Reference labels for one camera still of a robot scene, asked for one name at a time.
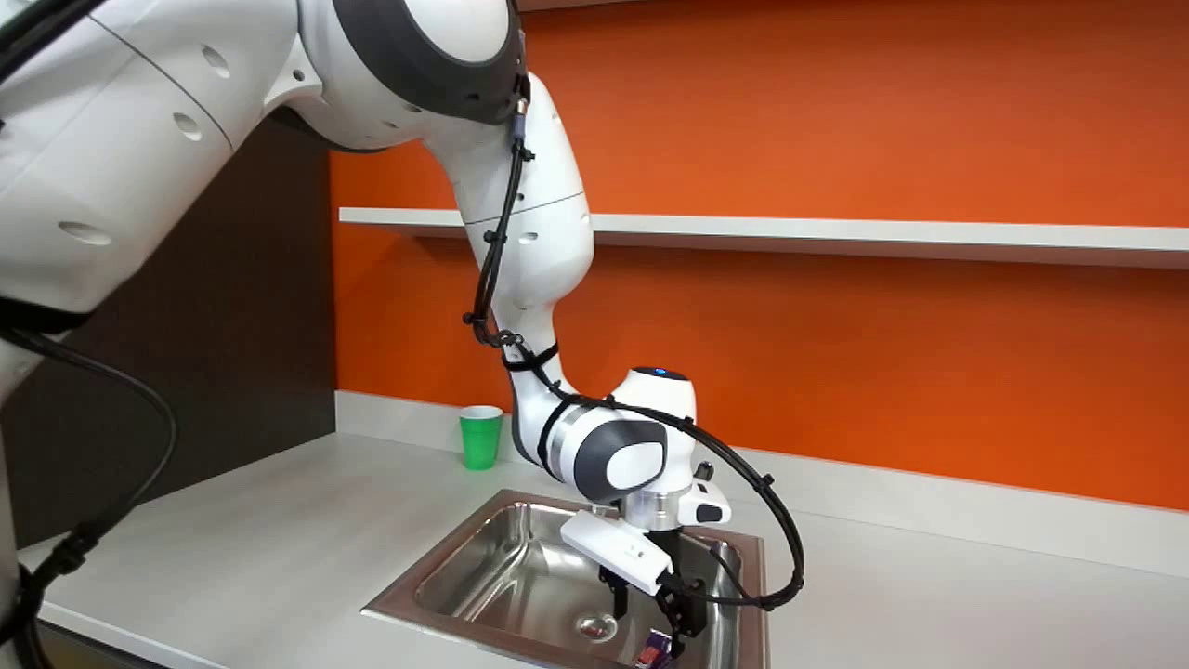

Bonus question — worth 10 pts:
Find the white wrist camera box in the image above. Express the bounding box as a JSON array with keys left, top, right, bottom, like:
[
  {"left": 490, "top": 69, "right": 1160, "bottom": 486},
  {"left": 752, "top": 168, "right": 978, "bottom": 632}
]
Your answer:
[{"left": 558, "top": 510, "right": 680, "bottom": 595}]

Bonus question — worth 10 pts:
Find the green plastic cup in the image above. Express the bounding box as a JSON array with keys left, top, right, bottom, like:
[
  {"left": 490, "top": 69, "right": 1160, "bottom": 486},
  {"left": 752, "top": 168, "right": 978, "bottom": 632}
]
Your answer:
[{"left": 457, "top": 401, "right": 509, "bottom": 477}]

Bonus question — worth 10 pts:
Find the stainless steel sink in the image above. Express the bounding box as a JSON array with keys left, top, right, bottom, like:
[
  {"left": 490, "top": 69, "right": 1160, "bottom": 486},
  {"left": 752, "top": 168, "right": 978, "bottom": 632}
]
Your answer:
[{"left": 365, "top": 484, "right": 771, "bottom": 669}]

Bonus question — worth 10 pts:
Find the white wall shelf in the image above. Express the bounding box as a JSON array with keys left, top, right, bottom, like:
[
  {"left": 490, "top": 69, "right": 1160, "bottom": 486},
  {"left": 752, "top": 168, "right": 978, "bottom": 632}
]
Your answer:
[{"left": 335, "top": 204, "right": 1189, "bottom": 271}]

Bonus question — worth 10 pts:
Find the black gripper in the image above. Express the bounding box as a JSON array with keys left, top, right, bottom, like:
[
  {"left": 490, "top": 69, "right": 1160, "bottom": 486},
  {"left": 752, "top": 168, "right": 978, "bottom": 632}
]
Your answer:
[{"left": 599, "top": 526, "right": 723, "bottom": 645}]

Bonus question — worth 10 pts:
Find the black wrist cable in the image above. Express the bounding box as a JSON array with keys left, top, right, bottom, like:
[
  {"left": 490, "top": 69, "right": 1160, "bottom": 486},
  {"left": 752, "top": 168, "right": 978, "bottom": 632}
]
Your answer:
[{"left": 461, "top": 69, "right": 811, "bottom": 614}]

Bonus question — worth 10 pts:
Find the black base cable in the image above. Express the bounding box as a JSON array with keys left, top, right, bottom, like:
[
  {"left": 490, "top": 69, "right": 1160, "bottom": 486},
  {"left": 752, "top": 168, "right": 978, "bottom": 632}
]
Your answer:
[{"left": 0, "top": 313, "right": 182, "bottom": 669}]

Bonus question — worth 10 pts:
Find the round metal sink drain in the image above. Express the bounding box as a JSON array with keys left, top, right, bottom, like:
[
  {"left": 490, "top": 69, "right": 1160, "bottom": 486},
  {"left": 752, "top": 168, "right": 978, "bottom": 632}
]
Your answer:
[{"left": 567, "top": 607, "right": 624, "bottom": 649}]

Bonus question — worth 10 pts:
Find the dark brown cabinet panel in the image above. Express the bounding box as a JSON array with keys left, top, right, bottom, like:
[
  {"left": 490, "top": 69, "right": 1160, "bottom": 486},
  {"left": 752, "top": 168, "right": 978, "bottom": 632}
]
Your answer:
[{"left": 8, "top": 106, "right": 343, "bottom": 550}]

